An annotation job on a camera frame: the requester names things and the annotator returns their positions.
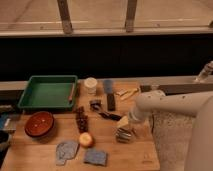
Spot black handled fork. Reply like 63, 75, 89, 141
98, 112, 122, 121

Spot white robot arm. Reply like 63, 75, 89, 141
117, 90, 213, 171

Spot brown stick in tray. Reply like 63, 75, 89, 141
68, 84, 75, 103

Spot green plastic tray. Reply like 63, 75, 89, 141
18, 75, 78, 110

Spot blue grey sponge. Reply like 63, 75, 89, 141
84, 148, 107, 166

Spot red yellow apple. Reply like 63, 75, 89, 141
79, 132, 94, 148

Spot pale wooden sticks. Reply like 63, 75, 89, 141
116, 88, 138, 100

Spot small dark metal object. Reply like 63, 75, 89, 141
89, 99, 101, 111

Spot bunch of dark grapes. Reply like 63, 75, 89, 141
75, 106, 88, 133

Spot grey cloth left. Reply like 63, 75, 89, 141
56, 140, 79, 166

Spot white plastic cup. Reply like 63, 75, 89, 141
84, 77, 98, 94

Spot brown wooden bowl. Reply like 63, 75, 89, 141
24, 111, 54, 138

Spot blue object at left edge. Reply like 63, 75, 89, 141
0, 114, 17, 132

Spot cleaver with black handle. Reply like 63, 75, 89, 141
103, 80, 116, 111

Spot grey corrugated hose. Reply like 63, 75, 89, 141
194, 60, 213, 83

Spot right wooden post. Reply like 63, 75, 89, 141
125, 0, 137, 32

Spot wooden post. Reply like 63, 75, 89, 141
125, 0, 137, 32
57, 0, 73, 34

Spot left wooden post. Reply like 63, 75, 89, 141
57, 0, 73, 34

